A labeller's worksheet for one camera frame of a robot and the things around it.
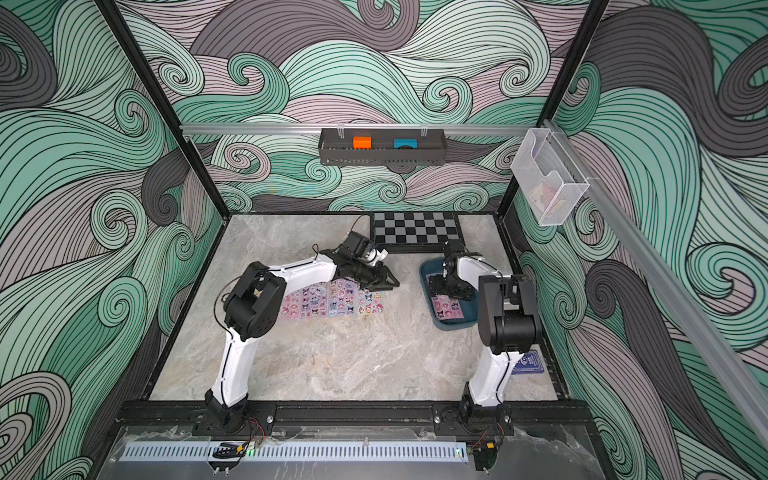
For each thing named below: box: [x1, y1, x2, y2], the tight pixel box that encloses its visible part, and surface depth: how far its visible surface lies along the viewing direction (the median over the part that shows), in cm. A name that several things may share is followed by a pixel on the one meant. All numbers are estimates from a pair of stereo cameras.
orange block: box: [352, 136, 373, 150], surface depth 96 cm
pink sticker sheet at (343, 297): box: [328, 278, 359, 317], surface depth 97 cm
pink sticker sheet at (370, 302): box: [357, 288, 385, 316], surface depth 97 cm
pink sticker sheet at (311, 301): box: [289, 282, 329, 319], surface depth 96 cm
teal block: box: [393, 138, 417, 149], surface depth 97 cm
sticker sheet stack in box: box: [431, 294, 464, 320], surface depth 94 cm
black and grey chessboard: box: [370, 211, 465, 254], surface depth 113 cm
